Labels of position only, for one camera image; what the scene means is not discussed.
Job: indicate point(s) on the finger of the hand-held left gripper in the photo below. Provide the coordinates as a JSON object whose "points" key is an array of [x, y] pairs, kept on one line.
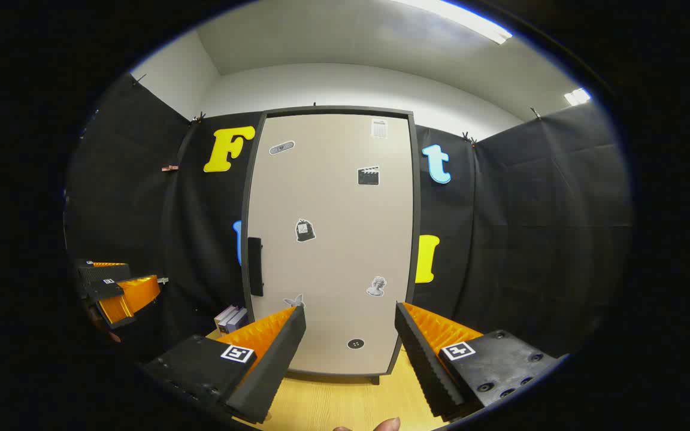
{"points": [[102, 272], [132, 296]]}

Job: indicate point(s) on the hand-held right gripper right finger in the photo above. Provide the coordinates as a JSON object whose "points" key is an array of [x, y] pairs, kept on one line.
{"points": [[426, 365]]}

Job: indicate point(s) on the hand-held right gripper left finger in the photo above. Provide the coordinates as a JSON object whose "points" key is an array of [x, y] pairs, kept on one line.
{"points": [[273, 371]]}

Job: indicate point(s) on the beige cabinet door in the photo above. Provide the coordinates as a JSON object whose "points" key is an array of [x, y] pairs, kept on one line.
{"points": [[333, 239]]}

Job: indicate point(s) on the dark grey cabinet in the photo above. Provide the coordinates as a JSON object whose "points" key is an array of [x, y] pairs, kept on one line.
{"points": [[417, 239]]}

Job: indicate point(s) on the black backdrop cloth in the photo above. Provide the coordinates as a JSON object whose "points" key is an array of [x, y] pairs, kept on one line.
{"points": [[530, 239]]}

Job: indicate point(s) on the black cloth clip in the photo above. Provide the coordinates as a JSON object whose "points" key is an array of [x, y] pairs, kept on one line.
{"points": [[138, 79], [469, 139], [535, 112], [198, 118]]}

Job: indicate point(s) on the small ceiling light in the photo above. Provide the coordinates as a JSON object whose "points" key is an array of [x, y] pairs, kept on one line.
{"points": [[577, 96]]}

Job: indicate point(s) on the long ceiling light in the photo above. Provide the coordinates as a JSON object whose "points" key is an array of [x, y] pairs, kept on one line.
{"points": [[471, 18]]}

